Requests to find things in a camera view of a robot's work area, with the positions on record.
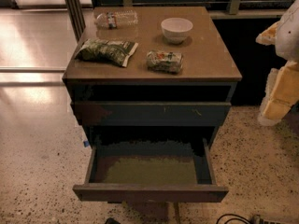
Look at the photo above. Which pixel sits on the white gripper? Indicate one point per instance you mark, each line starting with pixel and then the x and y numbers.
pixel 288 38

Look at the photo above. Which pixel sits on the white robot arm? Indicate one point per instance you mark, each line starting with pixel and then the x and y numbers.
pixel 284 35

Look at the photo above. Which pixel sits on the brown wooden drawer cabinet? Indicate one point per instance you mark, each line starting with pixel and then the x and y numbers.
pixel 208 73

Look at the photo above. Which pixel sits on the dark top drawer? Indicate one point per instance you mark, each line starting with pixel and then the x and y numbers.
pixel 150 113

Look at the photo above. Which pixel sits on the crushed drink can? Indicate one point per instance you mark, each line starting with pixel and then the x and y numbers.
pixel 162 61

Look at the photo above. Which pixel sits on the white ceramic bowl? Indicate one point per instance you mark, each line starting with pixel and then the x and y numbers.
pixel 176 30

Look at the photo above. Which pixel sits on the green snack bag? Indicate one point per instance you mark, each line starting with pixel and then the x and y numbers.
pixel 115 51

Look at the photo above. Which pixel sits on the clear plastic water bottle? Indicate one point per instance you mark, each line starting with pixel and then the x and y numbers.
pixel 115 20

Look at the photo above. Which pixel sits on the blue tape piece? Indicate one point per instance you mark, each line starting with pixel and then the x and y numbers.
pixel 86 143

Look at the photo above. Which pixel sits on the dark object at bottom edge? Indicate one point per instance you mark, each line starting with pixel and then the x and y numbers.
pixel 111 221

